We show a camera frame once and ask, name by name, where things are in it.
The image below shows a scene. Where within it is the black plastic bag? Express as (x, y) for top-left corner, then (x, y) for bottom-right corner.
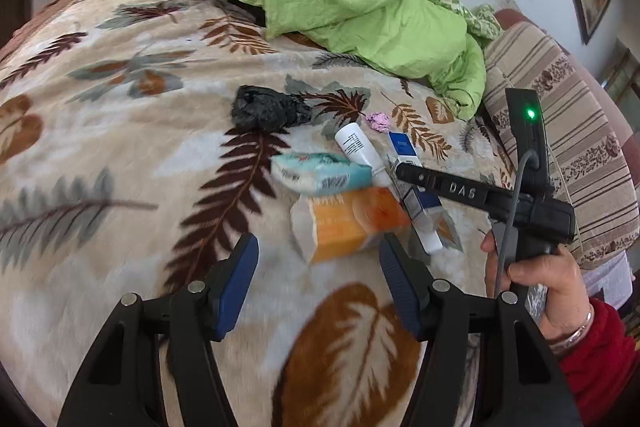
(230, 84), (315, 133)

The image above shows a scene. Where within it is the beige leaf print blanket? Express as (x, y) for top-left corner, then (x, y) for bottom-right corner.
(0, 0), (542, 427)

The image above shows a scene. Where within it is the blue white cardboard box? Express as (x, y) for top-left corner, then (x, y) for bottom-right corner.
(400, 184), (446, 256)
(387, 130), (422, 180)

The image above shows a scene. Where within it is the person's right hand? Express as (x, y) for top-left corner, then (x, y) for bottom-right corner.
(480, 230), (596, 342)

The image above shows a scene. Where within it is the pink paper ball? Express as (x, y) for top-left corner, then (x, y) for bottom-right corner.
(366, 110), (392, 133)

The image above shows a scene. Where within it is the teal tissue pack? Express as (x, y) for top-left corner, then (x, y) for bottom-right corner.
(269, 151), (375, 196)

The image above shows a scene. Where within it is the silver bracelet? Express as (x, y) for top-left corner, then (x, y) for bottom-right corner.
(547, 302), (597, 356)

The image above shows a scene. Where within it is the striped floral cushion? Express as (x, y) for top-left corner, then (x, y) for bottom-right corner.
(482, 22), (640, 269)

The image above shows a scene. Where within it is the pink brown padded cushion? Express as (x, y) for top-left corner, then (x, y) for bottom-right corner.
(492, 8), (640, 188)

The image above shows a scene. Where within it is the orange cardboard box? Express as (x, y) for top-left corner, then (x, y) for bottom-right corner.
(289, 186), (412, 264)

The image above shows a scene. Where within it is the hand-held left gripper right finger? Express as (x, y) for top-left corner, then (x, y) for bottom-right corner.
(378, 232), (584, 427)

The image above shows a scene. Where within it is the lilac tablecloth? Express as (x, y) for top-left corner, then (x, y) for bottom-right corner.
(582, 252), (635, 309)

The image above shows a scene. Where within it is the person's right forearm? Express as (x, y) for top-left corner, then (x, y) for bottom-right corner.
(556, 299), (640, 427)

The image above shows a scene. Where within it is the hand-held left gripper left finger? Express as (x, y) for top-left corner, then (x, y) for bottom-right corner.
(57, 233), (260, 427)

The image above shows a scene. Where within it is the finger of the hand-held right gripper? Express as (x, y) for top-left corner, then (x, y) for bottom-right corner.
(395, 162), (519, 226)

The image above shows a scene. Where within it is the white tube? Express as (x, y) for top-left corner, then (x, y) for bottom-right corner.
(333, 124), (394, 188)

